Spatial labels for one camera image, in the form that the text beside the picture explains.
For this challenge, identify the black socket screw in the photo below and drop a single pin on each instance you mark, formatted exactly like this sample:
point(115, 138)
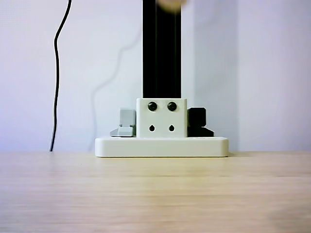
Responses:
point(152, 106)
point(172, 106)

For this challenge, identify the beige blurred object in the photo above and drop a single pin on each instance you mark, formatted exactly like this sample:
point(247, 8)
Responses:
point(171, 4)

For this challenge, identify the white post socket block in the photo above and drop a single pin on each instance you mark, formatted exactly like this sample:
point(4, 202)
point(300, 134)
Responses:
point(161, 121)

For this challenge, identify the light grey corner bracket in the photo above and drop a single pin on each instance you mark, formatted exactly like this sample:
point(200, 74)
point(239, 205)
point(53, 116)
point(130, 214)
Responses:
point(126, 121)

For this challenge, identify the white perforated stand base plate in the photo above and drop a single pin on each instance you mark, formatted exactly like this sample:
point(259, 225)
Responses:
point(160, 146)

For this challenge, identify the black corner bracket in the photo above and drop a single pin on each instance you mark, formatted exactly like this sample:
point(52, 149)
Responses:
point(198, 121)

